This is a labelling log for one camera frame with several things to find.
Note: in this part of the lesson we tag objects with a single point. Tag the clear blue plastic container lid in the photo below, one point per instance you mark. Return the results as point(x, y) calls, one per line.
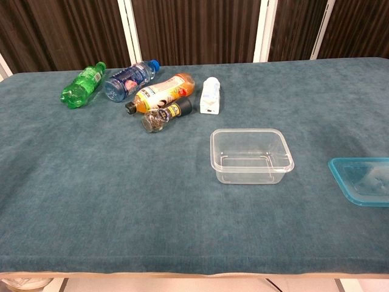
point(343, 179)

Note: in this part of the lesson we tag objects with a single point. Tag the clear blue plastic container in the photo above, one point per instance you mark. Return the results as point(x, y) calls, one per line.
point(252, 178)

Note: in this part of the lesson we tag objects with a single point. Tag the glass pepper grinder black cap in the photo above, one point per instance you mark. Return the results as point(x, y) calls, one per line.
point(158, 118)

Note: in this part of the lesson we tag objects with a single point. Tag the small white milk bottle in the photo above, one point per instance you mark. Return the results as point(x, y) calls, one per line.
point(209, 97)

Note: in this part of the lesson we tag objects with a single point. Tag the orange juice bottle black cap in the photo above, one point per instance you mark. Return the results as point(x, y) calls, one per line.
point(164, 91)

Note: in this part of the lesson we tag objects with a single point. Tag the teal velvet tablecloth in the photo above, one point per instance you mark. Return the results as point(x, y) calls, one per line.
point(121, 197)

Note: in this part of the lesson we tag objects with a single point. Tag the blue capped water bottle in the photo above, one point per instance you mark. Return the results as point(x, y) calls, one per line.
point(124, 83)

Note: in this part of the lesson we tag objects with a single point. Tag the brown pleated white-framed screen panel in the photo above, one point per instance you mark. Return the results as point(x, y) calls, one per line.
point(358, 27)
point(197, 30)
point(60, 30)
point(4, 65)
point(298, 27)

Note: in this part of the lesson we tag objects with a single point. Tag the green plastic soda bottle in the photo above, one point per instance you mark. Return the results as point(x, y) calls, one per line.
point(80, 86)

